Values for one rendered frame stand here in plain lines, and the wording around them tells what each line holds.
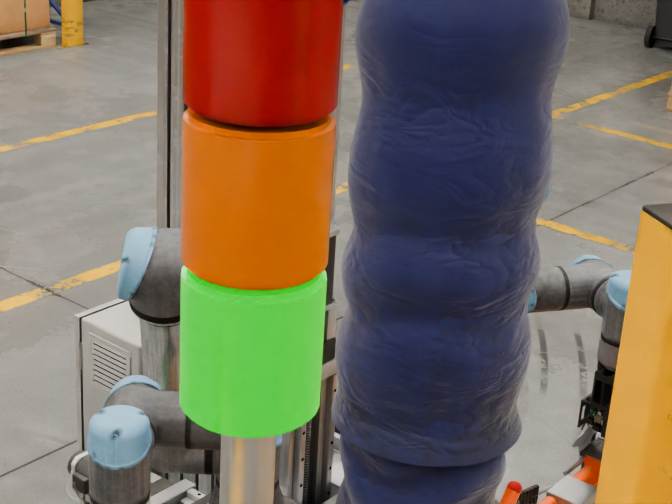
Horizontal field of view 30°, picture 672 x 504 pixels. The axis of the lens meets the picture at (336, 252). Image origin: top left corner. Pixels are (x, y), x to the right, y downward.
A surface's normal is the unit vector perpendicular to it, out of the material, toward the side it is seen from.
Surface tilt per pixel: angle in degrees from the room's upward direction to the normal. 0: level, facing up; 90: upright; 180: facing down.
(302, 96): 90
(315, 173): 90
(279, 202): 90
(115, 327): 0
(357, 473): 67
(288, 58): 90
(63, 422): 0
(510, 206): 100
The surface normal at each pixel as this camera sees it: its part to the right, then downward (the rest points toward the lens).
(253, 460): 0.19, 0.38
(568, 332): 0.06, -0.92
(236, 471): -0.33, 0.34
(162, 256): 0.05, -0.27
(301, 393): 0.75, 0.29
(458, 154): 0.03, 0.22
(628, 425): -0.95, 0.07
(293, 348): 0.55, 0.35
